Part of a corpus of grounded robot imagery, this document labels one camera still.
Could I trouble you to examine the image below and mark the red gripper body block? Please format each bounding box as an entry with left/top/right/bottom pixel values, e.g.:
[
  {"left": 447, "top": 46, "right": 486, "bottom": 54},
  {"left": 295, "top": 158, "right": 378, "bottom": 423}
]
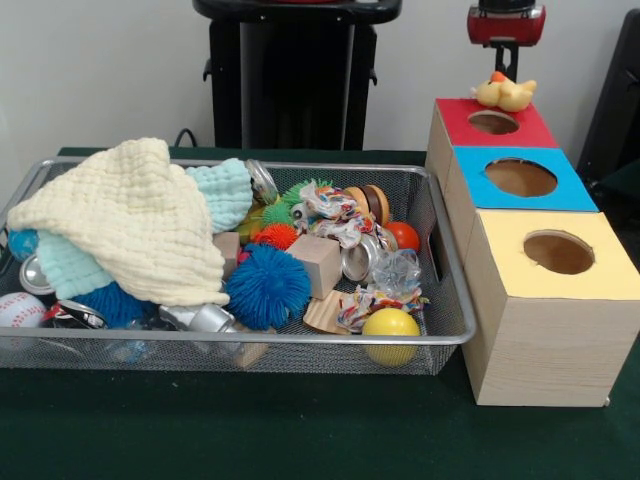
[{"left": 466, "top": 4, "right": 548, "bottom": 49}]

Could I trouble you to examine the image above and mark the yellow duck plush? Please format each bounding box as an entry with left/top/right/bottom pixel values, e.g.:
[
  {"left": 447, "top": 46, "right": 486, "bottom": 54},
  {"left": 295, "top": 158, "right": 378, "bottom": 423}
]
[{"left": 469, "top": 70, "right": 539, "bottom": 114}]

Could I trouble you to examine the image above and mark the cream muslin cloth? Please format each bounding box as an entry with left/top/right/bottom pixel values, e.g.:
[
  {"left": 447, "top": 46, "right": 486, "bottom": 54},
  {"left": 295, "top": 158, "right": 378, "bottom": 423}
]
[{"left": 6, "top": 137, "right": 231, "bottom": 307}]

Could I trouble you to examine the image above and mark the mint green cloth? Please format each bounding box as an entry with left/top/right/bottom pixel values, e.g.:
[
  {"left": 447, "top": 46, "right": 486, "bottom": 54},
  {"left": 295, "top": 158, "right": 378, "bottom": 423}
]
[{"left": 37, "top": 157, "right": 253, "bottom": 300}]

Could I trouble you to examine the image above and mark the wooden three-hole sorting box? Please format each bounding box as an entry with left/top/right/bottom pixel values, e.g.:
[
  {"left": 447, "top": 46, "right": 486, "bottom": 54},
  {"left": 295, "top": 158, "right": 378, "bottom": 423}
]
[{"left": 425, "top": 97, "right": 640, "bottom": 409}]

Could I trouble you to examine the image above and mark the shallow clear mesh bin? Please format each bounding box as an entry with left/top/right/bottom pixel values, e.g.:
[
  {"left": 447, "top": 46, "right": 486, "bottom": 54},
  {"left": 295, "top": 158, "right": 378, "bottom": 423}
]
[{"left": 0, "top": 155, "right": 477, "bottom": 377}]

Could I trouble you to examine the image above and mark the black stand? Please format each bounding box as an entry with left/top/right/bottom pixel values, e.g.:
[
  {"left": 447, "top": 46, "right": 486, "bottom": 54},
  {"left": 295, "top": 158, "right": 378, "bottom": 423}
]
[{"left": 577, "top": 8, "right": 640, "bottom": 201}]

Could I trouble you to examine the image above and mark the dark green tablecloth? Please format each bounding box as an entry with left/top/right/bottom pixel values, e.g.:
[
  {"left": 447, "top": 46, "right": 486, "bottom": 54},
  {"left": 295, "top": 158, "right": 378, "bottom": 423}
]
[
  {"left": 599, "top": 158, "right": 640, "bottom": 201},
  {"left": 0, "top": 146, "right": 640, "bottom": 480}
]

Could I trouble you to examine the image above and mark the brown striped burger toy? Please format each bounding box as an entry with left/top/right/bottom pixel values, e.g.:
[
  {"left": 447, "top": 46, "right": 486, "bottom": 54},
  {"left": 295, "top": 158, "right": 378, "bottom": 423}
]
[{"left": 342, "top": 184, "right": 390, "bottom": 224}]

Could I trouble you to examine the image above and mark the red-orange ball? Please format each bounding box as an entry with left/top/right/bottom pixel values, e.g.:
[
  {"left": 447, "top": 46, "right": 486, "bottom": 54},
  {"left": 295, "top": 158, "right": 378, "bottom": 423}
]
[{"left": 384, "top": 220, "right": 421, "bottom": 252}]

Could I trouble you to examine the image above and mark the yellow ball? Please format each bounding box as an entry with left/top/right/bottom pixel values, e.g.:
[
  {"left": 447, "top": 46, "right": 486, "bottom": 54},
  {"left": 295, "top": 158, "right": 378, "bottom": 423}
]
[{"left": 362, "top": 308, "right": 422, "bottom": 366}]

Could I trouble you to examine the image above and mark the blue spiky ball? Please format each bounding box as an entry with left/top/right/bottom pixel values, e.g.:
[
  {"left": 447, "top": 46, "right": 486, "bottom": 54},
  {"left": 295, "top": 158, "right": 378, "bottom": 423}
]
[
  {"left": 74, "top": 280, "right": 157, "bottom": 330},
  {"left": 225, "top": 243, "right": 313, "bottom": 331}
]

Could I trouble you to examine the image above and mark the silver plastic toy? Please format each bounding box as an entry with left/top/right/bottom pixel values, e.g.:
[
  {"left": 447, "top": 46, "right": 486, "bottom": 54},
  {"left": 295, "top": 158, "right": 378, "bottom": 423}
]
[{"left": 158, "top": 303, "right": 239, "bottom": 335}]

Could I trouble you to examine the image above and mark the blue globe ball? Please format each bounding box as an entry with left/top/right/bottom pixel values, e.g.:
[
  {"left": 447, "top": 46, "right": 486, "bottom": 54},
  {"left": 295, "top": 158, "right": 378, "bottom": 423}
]
[{"left": 7, "top": 228, "right": 40, "bottom": 263}]

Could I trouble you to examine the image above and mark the white baseball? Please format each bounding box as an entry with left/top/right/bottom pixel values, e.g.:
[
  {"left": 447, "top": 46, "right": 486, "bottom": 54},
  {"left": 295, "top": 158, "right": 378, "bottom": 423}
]
[{"left": 0, "top": 292, "right": 47, "bottom": 329}]

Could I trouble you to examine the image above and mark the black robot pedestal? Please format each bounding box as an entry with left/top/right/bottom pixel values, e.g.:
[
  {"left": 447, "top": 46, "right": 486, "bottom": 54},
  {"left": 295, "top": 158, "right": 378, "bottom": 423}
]
[{"left": 192, "top": 0, "right": 404, "bottom": 151}]

